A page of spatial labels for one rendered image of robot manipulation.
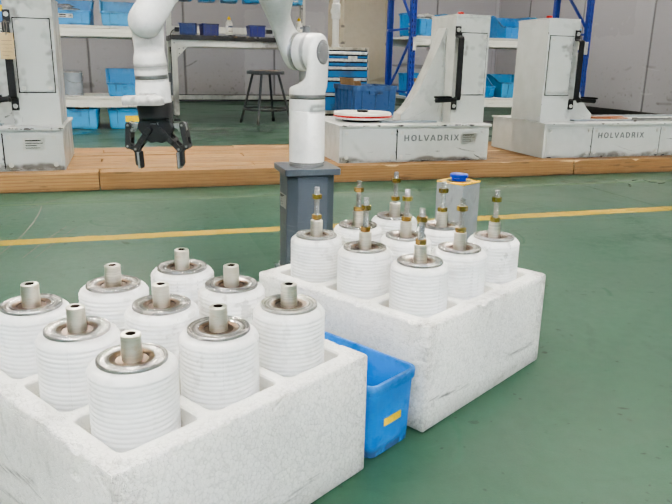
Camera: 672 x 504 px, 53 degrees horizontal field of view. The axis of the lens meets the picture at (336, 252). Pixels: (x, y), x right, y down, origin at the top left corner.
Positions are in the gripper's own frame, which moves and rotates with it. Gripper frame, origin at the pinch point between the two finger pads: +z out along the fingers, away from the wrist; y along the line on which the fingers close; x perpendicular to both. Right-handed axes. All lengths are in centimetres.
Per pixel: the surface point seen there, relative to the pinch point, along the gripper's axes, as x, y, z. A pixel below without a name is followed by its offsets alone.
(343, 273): 37, -46, 11
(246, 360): 76, -39, 7
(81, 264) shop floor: -23, 36, 33
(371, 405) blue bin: 61, -53, 22
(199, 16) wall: -765, 240, -35
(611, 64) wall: -698, -268, 26
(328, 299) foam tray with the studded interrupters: 39, -44, 15
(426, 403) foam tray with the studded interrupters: 52, -61, 26
